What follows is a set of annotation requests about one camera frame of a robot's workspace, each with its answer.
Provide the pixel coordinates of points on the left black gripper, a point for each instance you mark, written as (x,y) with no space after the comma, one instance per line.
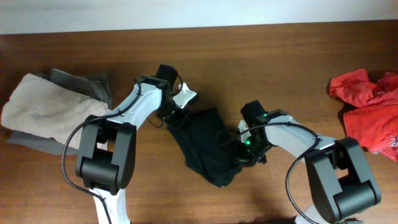
(173,115)

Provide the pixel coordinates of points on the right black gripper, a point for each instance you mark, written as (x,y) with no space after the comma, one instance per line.
(252,156)

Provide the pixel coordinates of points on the black t-shirt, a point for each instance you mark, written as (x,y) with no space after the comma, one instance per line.
(201,138)

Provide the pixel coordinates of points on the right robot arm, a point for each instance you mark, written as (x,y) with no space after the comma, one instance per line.
(340,178)

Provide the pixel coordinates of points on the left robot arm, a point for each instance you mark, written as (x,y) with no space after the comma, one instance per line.
(107,150)

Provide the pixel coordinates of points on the grey folded garment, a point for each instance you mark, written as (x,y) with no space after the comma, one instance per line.
(81,85)

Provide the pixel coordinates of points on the red crumpled garment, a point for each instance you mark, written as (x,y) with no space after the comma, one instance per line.
(373,121)

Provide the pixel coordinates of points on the beige folded garment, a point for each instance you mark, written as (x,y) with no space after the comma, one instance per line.
(46,109)

